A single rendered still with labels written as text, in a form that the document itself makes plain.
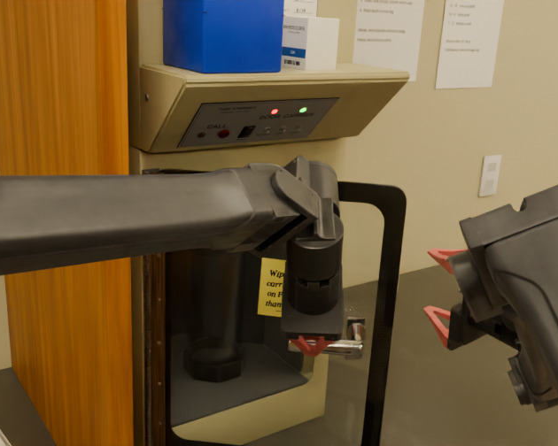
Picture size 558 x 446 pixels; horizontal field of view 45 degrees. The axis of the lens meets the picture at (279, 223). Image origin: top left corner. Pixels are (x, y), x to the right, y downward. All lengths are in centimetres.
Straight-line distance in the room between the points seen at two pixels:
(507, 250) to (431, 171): 137
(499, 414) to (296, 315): 60
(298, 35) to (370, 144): 82
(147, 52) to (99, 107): 14
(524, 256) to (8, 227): 30
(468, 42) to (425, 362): 83
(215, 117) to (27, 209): 38
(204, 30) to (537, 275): 44
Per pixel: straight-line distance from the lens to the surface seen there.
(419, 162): 176
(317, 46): 84
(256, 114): 81
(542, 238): 44
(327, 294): 71
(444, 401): 126
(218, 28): 74
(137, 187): 51
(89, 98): 73
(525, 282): 43
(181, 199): 53
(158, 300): 88
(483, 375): 136
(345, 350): 82
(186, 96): 73
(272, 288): 84
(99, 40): 70
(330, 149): 98
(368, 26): 157
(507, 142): 201
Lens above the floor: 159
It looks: 18 degrees down
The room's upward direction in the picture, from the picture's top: 3 degrees clockwise
